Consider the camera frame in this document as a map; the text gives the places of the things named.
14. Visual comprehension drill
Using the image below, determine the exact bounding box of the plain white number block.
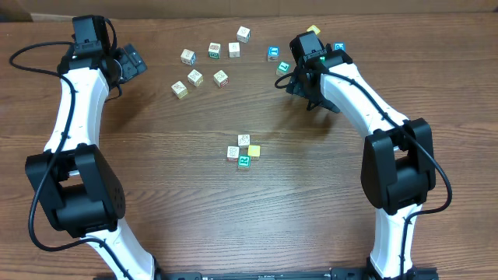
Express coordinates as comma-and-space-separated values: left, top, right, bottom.
228, 42, 240, 58

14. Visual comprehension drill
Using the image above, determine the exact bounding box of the white block red letter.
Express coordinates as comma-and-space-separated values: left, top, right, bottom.
237, 156, 251, 170

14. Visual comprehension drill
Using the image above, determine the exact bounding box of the yellow K block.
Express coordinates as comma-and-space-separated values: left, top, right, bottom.
247, 145, 261, 160

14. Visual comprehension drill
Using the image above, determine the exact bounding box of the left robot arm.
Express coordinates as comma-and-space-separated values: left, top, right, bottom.
25, 15, 160, 279

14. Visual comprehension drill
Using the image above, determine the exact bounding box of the white block elephant picture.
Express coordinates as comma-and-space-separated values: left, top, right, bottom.
237, 135, 251, 149

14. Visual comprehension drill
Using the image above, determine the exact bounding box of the yellow top block far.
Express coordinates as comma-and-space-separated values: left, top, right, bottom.
307, 25, 321, 35

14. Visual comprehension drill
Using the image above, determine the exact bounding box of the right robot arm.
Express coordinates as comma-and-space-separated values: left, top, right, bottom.
285, 31, 439, 279

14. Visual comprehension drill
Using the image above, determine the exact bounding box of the white block red side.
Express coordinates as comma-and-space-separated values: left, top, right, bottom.
213, 70, 229, 88

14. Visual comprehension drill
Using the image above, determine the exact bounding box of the white block top centre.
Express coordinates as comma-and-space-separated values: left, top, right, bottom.
237, 26, 251, 44

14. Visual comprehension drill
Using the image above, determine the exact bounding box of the white block blue side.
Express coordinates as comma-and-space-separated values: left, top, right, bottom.
181, 49, 196, 65

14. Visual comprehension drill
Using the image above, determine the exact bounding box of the green L block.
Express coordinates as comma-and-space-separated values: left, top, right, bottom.
275, 61, 291, 76

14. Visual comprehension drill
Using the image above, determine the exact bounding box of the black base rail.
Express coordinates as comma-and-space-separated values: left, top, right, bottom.
93, 266, 440, 280

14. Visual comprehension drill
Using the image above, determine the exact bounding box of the blue P block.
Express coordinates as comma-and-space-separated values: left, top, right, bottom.
334, 42, 345, 51

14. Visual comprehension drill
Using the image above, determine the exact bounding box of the white X block yellow side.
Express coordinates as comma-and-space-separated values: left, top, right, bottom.
188, 69, 203, 87

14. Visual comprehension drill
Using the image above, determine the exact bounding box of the white block red trim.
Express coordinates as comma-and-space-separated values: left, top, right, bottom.
226, 146, 240, 162

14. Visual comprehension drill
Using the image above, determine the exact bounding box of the white block green side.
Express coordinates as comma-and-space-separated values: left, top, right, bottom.
208, 43, 221, 59

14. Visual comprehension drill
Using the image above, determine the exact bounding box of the blue T block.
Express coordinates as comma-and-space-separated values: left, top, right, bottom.
267, 46, 279, 61

